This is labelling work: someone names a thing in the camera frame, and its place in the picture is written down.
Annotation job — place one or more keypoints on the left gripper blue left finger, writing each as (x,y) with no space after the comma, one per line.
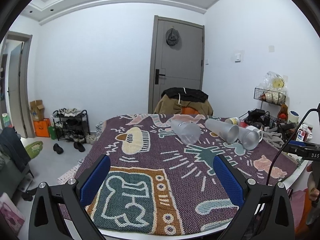
(92,178)

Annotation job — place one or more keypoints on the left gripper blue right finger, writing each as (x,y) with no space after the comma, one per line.
(231,179)

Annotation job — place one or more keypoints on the frosted plastic cup right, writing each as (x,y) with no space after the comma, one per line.
(248,138)

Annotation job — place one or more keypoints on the frosted plastic cup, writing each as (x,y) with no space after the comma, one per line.
(248,138)
(187,131)
(228,132)

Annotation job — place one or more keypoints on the frosted plastic cup middle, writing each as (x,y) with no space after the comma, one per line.
(228,132)

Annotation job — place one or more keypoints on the frosted plastic cup left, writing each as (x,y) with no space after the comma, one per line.
(187,131)

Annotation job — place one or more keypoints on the grey towel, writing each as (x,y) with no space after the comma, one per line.
(274,139)

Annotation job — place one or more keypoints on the brown teddy bear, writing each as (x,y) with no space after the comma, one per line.
(283,113)

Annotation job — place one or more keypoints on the black shoe on floor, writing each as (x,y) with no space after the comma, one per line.
(58,149)

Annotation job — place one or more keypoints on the black device on stand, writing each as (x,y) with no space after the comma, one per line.
(258,118)

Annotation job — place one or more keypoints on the lemon label white can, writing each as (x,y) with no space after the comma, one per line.
(233,121)

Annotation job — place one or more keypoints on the black shoe rack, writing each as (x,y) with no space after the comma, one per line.
(71,124)

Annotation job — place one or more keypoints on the green slipper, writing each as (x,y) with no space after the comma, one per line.
(34,149)

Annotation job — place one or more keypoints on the purple patterned woven blanket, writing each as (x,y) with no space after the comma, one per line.
(160,186)

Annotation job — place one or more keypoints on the grey sofa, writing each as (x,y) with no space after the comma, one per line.
(16,161)

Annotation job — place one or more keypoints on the cardboard box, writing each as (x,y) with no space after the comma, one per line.
(37,110)

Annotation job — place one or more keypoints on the chair with brown jacket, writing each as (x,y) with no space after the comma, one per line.
(184,101)

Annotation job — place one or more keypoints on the grey door with lock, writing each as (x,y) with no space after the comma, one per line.
(181,65)

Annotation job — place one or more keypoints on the open grey side door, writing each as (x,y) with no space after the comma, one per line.
(15,112)

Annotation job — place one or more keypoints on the grey cap on door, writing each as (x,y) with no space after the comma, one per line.
(172,37)

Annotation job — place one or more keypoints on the black wire wall basket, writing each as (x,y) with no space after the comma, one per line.
(269,96)

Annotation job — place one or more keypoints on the white wall switch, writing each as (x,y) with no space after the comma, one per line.
(237,57)

